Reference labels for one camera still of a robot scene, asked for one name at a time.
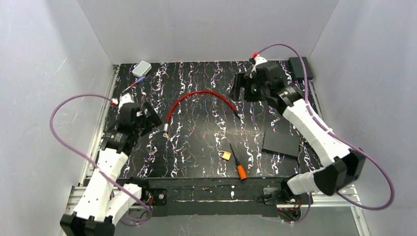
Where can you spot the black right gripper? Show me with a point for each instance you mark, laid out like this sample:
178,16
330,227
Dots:
243,86

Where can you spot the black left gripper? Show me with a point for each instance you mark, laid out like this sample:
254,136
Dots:
149,116

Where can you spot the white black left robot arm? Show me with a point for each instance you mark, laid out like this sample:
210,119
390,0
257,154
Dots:
105,202

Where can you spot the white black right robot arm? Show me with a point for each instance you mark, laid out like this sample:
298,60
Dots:
341,165

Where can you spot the blue red pen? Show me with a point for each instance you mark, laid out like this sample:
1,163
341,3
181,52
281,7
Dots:
137,81

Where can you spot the white rectangular box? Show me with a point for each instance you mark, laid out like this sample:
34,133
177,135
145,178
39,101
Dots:
141,69

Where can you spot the black box in corner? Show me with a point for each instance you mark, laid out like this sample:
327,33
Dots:
296,69

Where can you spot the dark grey flat plate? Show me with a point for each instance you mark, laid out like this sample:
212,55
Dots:
279,143

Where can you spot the brass padlock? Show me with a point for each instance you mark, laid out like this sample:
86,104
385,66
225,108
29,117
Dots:
225,155

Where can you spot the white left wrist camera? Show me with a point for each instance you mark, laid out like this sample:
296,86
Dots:
125,99

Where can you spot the orange handled screwdriver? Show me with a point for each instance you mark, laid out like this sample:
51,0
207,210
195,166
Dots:
241,171

